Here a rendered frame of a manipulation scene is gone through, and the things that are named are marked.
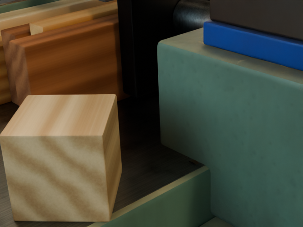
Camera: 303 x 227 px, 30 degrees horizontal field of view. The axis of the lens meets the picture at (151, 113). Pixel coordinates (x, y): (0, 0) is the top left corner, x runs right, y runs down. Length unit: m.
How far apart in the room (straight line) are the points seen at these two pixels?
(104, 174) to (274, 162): 0.08
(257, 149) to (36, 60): 0.14
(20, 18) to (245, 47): 0.19
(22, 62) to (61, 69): 0.02
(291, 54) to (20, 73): 0.16
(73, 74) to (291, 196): 0.15
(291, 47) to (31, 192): 0.13
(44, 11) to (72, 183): 0.19
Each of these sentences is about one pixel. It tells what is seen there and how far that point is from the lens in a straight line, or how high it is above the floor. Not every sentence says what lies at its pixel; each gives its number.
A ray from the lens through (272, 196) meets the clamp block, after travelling 0.27.
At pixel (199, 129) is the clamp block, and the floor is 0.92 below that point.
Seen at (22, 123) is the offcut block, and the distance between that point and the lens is 0.25.
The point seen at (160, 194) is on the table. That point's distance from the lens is 0.27.
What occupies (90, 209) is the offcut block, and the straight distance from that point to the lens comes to 0.25.
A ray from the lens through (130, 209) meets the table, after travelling 0.26.
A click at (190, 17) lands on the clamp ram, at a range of 0.36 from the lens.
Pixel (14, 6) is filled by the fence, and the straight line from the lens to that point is 0.42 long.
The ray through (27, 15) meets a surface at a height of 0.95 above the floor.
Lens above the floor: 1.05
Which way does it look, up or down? 24 degrees down
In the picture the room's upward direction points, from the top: 3 degrees counter-clockwise
